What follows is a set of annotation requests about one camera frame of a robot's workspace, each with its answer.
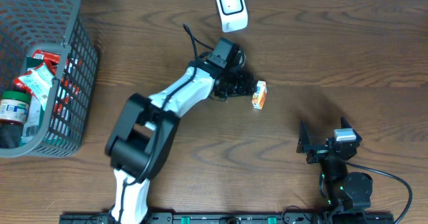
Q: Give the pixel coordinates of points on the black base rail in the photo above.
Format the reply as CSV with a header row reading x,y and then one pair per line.
x,y
187,218

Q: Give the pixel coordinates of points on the mint green wipes pack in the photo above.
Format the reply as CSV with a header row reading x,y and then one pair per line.
x,y
39,80

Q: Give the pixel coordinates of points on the green lid glass jar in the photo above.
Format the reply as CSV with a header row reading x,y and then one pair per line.
x,y
14,111

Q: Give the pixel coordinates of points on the red candy bar wrapper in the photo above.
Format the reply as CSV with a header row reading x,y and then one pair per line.
x,y
54,58

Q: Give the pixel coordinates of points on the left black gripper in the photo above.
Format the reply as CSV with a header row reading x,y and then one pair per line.
x,y
245,80

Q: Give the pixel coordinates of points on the grey plastic mesh basket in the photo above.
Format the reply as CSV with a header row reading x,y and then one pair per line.
x,y
54,26

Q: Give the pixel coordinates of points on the small orange tissue box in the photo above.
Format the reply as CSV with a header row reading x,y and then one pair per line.
x,y
259,96

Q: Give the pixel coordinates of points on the orange red snack bag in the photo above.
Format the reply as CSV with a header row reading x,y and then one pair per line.
x,y
30,64

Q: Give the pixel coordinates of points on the white barcode scanner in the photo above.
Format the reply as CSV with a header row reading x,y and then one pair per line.
x,y
233,15

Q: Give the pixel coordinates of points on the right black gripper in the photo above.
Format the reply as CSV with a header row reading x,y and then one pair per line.
x,y
317,152

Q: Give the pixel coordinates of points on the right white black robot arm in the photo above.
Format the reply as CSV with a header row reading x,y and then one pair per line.
x,y
345,191

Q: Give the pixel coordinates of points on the green white gloves package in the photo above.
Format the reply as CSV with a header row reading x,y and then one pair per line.
x,y
34,118

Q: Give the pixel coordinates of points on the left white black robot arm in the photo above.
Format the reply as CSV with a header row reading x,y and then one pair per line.
x,y
142,137

